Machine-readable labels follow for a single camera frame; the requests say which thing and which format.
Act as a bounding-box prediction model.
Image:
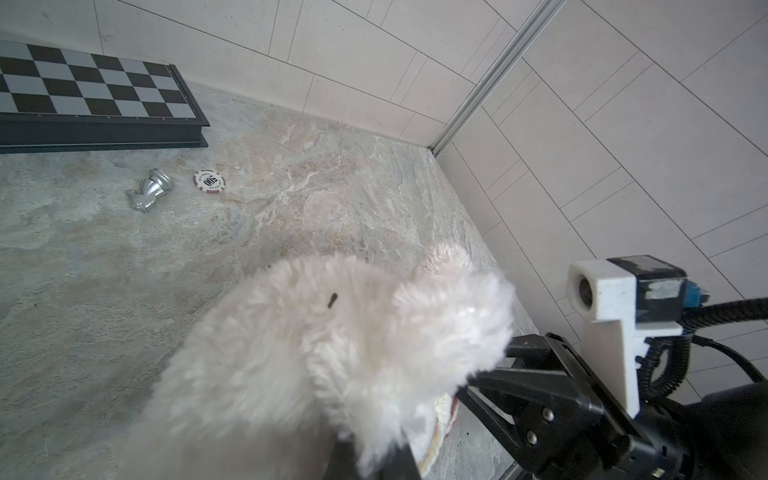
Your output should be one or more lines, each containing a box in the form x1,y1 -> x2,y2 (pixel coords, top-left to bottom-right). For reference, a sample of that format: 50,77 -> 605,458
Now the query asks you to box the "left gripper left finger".
322,440 -> 362,480

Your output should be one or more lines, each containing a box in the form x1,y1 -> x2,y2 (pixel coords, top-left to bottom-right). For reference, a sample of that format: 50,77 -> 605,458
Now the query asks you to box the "small silver metal piece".
126,168 -> 175,213

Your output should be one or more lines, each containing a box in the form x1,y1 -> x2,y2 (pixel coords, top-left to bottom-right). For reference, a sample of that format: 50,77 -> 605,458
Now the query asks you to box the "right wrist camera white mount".
566,255 -> 709,418

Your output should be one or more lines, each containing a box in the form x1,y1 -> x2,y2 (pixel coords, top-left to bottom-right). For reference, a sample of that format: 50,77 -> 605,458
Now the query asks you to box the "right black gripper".
458,334 -> 767,479

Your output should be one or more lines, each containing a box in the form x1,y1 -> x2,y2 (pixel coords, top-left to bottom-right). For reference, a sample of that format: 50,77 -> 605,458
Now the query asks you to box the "small silver ring piece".
192,169 -> 228,195

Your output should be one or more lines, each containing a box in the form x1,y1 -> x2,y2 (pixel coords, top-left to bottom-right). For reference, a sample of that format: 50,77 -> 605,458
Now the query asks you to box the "aluminium corner wall profile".
429,0 -> 567,157

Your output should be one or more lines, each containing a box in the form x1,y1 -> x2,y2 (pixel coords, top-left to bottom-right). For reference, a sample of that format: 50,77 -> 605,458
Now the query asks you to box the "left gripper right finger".
374,444 -> 422,480

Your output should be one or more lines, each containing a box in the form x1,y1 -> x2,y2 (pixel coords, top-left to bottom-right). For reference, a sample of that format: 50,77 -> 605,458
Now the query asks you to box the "folded black white chessboard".
1,41 -> 210,154

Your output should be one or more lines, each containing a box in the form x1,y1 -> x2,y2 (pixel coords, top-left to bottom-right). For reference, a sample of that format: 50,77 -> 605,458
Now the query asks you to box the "white teddy bear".
117,244 -> 516,479

